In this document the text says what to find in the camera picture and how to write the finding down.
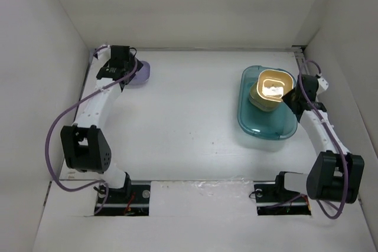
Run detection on yellow plate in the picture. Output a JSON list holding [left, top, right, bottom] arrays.
[[256, 69, 295, 103]]

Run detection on teal plastic bin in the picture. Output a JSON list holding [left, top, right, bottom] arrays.
[[237, 66, 298, 140]]

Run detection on purple plate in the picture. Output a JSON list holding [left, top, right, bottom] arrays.
[[125, 61, 151, 89]]

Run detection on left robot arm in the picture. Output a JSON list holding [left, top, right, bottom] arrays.
[[60, 45, 143, 203]]

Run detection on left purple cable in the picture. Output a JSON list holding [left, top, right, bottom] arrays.
[[44, 48, 139, 214]]

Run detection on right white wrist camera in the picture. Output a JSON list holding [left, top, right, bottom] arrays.
[[316, 73, 329, 93]]

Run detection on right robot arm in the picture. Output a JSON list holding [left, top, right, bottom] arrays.
[[283, 74, 364, 204]]

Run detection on green plate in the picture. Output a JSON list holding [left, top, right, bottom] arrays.
[[249, 85, 282, 112]]

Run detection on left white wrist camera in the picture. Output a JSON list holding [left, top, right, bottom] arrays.
[[93, 44, 111, 60]]

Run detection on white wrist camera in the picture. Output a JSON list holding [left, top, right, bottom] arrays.
[[316, 73, 329, 93], [93, 44, 111, 60]]

